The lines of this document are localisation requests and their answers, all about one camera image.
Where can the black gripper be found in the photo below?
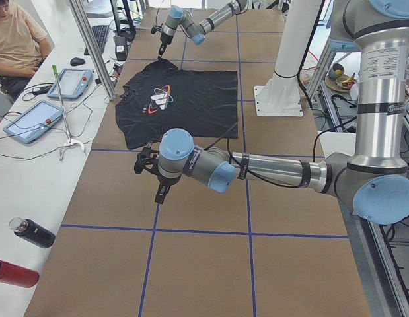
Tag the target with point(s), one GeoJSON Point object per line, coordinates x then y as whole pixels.
{"type": "Point", "coordinates": [164, 181]}
{"type": "Point", "coordinates": [164, 41]}

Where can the black graphic t-shirt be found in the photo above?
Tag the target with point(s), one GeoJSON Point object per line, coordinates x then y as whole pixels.
{"type": "Point", "coordinates": [163, 97]}

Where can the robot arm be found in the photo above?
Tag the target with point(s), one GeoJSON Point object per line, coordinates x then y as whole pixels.
{"type": "Point", "coordinates": [373, 180]}
{"type": "Point", "coordinates": [183, 19]}

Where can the black keyboard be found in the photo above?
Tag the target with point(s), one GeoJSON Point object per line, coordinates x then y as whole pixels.
{"type": "Point", "coordinates": [100, 33]}

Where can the black computer mouse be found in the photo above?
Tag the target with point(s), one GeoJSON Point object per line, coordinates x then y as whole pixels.
{"type": "Point", "coordinates": [77, 61]}

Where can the far teach pendant tablet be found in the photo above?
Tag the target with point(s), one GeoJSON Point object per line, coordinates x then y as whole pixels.
{"type": "Point", "coordinates": [74, 82]}

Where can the teach pendant tablet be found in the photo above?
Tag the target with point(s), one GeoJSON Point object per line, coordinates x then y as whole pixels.
{"type": "Point", "coordinates": [74, 82]}
{"type": "Point", "coordinates": [34, 122]}

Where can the green tipped grabber stick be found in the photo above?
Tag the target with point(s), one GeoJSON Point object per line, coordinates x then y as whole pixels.
{"type": "Point", "coordinates": [70, 140]}

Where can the black water bottle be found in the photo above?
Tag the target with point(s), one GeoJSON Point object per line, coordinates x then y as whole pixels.
{"type": "Point", "coordinates": [30, 231]}

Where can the seated person beige shirt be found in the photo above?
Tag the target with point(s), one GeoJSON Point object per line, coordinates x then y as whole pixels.
{"type": "Point", "coordinates": [23, 48]}

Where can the near teach pendant tablet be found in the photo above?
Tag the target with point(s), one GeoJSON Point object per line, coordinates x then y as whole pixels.
{"type": "Point", "coordinates": [34, 122]}

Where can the red water bottle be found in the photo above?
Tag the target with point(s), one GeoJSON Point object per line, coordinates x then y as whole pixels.
{"type": "Point", "coordinates": [16, 275]}

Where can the fruit bowl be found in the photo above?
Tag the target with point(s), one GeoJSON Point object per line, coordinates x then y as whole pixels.
{"type": "Point", "coordinates": [337, 80]}

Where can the white chair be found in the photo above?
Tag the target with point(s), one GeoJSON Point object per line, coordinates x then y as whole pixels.
{"type": "Point", "coordinates": [335, 142]}

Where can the aluminium frame post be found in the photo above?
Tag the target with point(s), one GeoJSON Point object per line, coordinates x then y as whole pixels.
{"type": "Point", "coordinates": [92, 46]}

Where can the white camera mast base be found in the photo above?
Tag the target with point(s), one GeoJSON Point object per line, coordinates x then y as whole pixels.
{"type": "Point", "coordinates": [280, 96]}

